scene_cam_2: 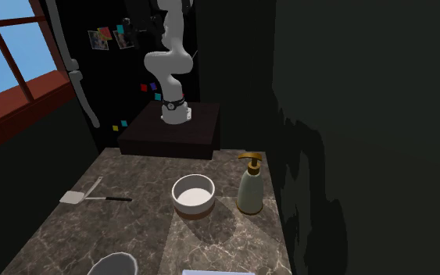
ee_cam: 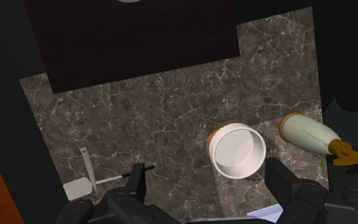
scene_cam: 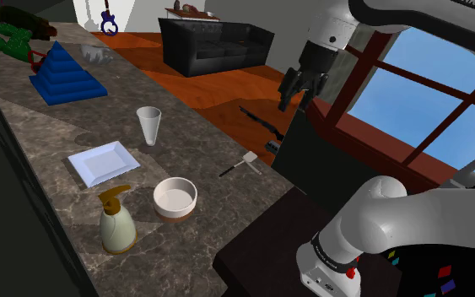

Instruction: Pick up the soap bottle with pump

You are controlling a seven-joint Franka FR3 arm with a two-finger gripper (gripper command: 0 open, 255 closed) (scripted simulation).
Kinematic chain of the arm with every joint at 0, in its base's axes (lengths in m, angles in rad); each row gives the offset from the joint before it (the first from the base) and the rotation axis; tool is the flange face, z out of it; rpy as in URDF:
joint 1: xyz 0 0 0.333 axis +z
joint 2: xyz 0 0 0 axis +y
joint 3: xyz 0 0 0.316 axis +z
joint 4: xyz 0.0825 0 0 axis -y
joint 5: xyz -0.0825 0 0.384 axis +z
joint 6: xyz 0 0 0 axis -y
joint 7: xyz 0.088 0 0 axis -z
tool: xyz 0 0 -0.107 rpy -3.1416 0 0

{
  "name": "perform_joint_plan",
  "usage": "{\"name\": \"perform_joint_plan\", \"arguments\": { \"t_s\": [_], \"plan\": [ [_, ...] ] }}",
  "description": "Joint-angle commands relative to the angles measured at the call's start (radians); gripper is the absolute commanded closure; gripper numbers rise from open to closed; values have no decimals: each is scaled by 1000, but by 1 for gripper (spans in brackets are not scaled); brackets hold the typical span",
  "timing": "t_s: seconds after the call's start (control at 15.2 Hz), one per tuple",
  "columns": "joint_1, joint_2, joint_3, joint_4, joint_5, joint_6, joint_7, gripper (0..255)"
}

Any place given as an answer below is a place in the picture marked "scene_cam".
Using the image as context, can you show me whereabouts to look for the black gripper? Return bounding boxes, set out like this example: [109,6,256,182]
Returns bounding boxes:
[278,40,340,113]

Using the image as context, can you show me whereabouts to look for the black long gun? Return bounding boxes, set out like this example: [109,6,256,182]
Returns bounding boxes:
[238,105,286,143]

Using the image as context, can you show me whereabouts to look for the small grey device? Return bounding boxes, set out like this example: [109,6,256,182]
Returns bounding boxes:
[264,139,283,156]

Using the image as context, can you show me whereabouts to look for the black block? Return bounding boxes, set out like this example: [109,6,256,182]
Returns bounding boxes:
[270,107,391,215]

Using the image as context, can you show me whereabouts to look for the black leather sofa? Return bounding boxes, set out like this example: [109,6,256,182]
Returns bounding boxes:
[157,17,276,78]

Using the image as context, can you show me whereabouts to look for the red-framed window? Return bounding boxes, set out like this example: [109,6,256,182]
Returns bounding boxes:
[305,25,475,195]

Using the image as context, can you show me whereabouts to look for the brown side table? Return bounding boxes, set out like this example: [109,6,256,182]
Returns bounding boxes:
[164,0,221,23]

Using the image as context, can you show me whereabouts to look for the white tapered cup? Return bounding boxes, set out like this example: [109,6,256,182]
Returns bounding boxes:
[135,105,163,147]

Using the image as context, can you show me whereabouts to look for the dark robot stand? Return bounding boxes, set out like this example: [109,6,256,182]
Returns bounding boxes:
[212,186,475,297]

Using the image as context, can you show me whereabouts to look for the white bowl with brown base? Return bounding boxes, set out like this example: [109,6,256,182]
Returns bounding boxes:
[152,176,199,224]

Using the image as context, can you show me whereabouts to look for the blue guitar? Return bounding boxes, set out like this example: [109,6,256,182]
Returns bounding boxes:
[100,0,120,38]

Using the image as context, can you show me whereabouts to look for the grey glass bowl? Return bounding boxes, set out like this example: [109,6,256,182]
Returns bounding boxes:
[79,43,114,66]

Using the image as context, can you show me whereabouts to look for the white square plate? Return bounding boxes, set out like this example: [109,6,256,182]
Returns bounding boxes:
[67,140,142,189]

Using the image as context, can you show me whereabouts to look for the cream soap dispenser, brown pump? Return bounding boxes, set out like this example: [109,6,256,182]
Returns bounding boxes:
[98,184,138,255]

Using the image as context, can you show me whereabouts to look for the blue stepped pyramid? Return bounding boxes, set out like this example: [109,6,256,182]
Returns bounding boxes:
[29,40,109,107]

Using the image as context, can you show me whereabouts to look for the green cactus figure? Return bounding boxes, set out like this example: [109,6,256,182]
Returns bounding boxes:
[0,22,35,63]

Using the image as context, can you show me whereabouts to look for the grey spatula with black handle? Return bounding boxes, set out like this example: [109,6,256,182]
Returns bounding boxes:
[218,150,263,179]

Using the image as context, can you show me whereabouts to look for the red wire object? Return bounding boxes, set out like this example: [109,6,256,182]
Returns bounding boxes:
[29,49,50,75]

